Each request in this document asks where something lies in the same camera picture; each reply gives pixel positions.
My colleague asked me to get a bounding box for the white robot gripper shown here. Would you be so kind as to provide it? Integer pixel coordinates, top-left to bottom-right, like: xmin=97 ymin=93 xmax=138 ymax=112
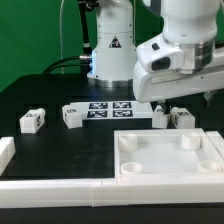
xmin=133 ymin=34 xmax=224 ymax=114

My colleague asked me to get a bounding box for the white square tabletop tray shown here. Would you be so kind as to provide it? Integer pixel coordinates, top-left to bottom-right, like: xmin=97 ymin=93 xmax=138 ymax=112
xmin=114 ymin=129 xmax=224 ymax=177

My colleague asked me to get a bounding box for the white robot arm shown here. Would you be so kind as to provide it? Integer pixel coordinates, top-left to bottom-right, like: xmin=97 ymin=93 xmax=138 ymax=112
xmin=84 ymin=0 xmax=224 ymax=103

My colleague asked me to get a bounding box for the white right fence piece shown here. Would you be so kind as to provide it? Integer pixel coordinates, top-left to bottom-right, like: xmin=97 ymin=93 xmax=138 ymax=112
xmin=206 ymin=131 xmax=224 ymax=159

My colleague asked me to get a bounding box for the white fence piece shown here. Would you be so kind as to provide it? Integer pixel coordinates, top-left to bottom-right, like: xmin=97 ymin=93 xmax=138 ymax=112
xmin=206 ymin=131 xmax=224 ymax=159
xmin=0 ymin=137 xmax=15 ymax=176

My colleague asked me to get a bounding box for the white marker tag plate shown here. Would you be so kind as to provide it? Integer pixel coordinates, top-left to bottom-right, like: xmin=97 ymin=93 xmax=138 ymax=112
xmin=69 ymin=101 xmax=153 ymax=120

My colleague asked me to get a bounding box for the white left fence piece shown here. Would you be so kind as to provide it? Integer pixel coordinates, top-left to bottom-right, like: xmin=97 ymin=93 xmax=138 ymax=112
xmin=0 ymin=137 xmax=15 ymax=176

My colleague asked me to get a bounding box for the white front fence rail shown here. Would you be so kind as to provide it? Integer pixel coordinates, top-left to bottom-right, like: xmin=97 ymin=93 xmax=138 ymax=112
xmin=0 ymin=173 xmax=224 ymax=208

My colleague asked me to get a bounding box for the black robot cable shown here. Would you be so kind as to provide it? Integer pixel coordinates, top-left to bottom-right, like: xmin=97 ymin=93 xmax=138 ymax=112
xmin=42 ymin=55 xmax=93 ymax=75

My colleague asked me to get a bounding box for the grey thin cable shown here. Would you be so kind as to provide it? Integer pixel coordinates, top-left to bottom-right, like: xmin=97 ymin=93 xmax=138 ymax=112
xmin=59 ymin=0 xmax=67 ymax=75

